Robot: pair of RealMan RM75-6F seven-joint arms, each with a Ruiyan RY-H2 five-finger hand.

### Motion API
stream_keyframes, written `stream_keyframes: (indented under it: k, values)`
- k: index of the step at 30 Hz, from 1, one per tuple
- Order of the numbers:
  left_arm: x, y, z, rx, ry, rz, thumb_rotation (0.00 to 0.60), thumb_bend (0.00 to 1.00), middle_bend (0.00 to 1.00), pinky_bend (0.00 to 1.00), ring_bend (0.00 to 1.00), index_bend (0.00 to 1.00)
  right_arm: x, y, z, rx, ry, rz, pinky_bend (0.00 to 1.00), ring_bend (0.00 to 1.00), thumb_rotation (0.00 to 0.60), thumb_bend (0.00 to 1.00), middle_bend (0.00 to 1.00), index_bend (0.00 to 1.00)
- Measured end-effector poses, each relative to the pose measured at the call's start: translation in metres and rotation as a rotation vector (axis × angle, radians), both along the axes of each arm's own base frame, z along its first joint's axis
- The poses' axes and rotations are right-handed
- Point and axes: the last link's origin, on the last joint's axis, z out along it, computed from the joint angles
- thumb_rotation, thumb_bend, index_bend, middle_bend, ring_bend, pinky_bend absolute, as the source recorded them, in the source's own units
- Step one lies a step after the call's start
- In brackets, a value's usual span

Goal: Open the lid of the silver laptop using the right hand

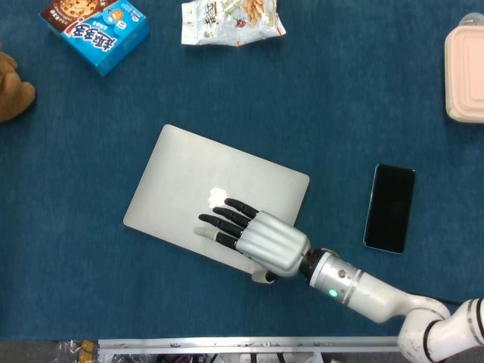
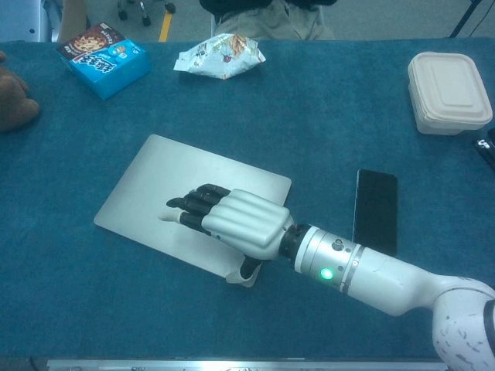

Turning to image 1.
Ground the clear plastic bag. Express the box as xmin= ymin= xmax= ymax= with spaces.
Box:
xmin=56 ymin=340 xmax=82 ymax=363

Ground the aluminium rail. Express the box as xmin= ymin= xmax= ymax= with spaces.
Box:
xmin=97 ymin=336 xmax=402 ymax=355

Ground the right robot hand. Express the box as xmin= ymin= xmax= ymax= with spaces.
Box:
xmin=193 ymin=197 xmax=312 ymax=285

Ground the silver laptop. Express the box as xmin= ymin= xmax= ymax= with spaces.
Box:
xmin=123 ymin=123 xmax=311 ymax=275

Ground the blue cookie box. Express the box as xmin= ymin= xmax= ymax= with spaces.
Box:
xmin=39 ymin=0 xmax=151 ymax=77

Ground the brown plush toy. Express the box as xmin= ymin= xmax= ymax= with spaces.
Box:
xmin=0 ymin=43 xmax=37 ymax=123

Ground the beige lidded food container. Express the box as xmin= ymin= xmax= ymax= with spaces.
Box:
xmin=444 ymin=25 xmax=484 ymax=124

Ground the white snack bag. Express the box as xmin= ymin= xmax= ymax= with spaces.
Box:
xmin=180 ymin=0 xmax=287 ymax=48

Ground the teal table cloth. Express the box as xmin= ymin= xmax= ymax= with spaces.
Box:
xmin=0 ymin=0 xmax=484 ymax=341

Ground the black smartphone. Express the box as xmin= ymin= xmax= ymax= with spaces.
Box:
xmin=363 ymin=163 xmax=417 ymax=254

